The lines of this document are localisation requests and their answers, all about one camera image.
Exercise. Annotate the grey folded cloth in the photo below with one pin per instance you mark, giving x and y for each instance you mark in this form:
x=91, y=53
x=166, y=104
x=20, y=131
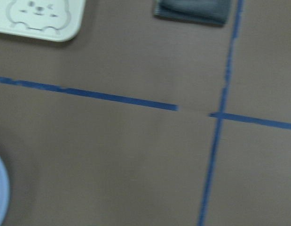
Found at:
x=214, y=12

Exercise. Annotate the long blue tape strip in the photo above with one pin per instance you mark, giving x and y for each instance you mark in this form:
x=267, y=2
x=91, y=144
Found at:
x=135, y=101

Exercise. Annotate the light blue plate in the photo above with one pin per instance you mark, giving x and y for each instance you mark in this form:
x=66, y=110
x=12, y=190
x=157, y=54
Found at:
x=4, y=191

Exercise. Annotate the white bear print tray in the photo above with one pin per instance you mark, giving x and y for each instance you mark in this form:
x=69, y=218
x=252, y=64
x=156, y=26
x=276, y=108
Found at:
x=52, y=20

